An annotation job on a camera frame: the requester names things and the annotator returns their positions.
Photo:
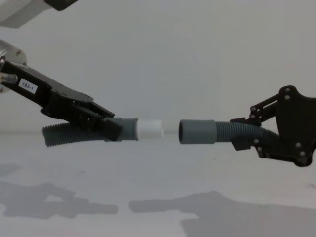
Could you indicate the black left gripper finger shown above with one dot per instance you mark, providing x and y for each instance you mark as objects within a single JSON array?
[{"x": 112, "y": 130}]

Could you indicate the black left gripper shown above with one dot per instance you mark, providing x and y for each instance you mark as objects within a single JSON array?
[{"x": 42, "y": 92}]

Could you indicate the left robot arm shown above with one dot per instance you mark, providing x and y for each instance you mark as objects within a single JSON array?
[{"x": 13, "y": 55}]

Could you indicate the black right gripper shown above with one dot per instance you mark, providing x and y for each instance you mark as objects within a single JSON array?
[{"x": 296, "y": 118}]

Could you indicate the white table cloth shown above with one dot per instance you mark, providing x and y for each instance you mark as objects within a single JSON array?
[{"x": 158, "y": 187}]

